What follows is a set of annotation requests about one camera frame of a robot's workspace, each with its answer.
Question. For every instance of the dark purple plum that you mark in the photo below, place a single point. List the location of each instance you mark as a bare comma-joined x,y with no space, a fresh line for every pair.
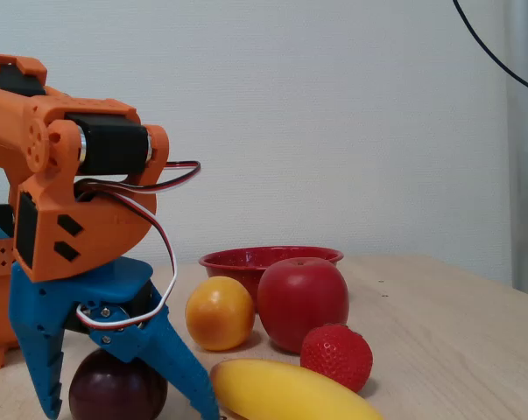
114,389

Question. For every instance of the grey metal pole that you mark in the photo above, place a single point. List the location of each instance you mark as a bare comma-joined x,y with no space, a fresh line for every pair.
522,184

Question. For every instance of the orange yellow round fruit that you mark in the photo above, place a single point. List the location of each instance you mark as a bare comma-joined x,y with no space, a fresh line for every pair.
220,312

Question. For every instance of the red speckled bowl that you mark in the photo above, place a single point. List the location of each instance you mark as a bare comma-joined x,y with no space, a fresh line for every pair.
228,262

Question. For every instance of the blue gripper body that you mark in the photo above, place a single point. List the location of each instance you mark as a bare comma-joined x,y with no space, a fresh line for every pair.
49,302

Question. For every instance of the yellow banana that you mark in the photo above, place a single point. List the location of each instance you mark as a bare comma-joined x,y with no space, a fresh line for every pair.
281,391

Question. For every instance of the red strawberry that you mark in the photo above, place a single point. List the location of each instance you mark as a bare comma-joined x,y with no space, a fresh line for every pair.
335,356

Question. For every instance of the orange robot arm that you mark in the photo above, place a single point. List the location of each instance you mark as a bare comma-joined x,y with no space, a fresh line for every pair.
93,227

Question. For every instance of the red apple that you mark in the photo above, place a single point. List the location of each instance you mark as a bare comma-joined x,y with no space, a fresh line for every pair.
303,302

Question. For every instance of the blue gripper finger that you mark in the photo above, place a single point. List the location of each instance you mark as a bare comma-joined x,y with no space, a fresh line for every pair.
44,372
167,350

